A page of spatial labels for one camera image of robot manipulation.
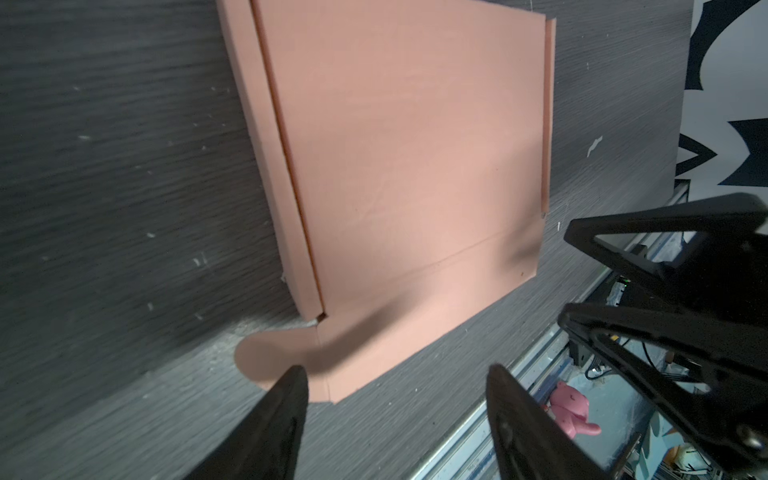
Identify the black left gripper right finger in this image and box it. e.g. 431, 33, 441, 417
486, 364, 608, 480

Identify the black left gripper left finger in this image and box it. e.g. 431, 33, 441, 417
186, 365, 309, 480

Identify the small pink toy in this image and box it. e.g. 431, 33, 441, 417
544, 381, 602, 440

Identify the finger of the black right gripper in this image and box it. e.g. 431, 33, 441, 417
558, 304, 767, 474
564, 193, 767, 300

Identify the peach cardboard box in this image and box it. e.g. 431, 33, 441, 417
218, 1, 556, 403

